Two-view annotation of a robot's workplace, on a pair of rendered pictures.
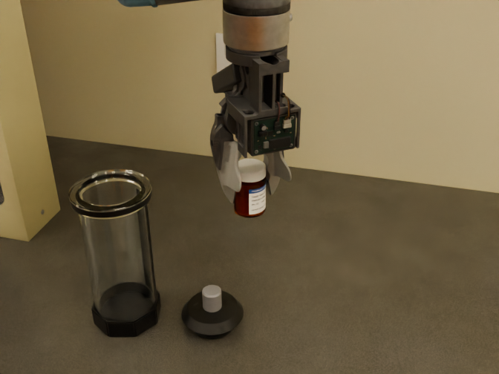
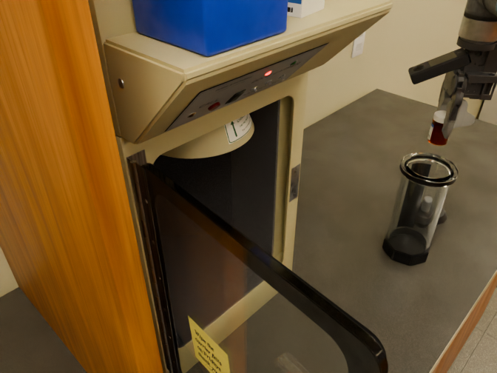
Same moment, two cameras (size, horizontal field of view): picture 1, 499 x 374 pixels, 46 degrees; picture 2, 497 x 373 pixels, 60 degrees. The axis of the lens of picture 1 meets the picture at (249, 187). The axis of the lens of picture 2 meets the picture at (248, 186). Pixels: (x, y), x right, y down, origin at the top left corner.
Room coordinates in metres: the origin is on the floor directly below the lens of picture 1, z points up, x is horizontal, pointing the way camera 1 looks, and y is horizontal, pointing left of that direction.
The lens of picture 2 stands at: (0.65, 0.98, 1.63)
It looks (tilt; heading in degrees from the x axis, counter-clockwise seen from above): 35 degrees down; 299
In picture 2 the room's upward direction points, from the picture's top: straight up
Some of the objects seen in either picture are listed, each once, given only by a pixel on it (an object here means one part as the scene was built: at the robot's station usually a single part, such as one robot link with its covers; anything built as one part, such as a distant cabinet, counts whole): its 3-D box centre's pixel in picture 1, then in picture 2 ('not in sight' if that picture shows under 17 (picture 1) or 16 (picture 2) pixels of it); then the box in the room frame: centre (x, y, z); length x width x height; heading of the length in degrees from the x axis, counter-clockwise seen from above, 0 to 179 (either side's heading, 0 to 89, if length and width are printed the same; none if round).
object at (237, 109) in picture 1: (258, 97); (472, 68); (0.66, -0.01, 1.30); 0.09 x 0.08 x 0.12; 22
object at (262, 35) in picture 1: (258, 28); (479, 28); (0.67, -0.01, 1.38); 0.08 x 0.08 x 0.05
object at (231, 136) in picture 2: not in sight; (194, 112); (1.00, 0.51, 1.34); 0.18 x 0.18 x 0.05
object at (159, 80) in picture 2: not in sight; (267, 64); (0.85, 0.57, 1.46); 0.32 x 0.12 x 0.10; 75
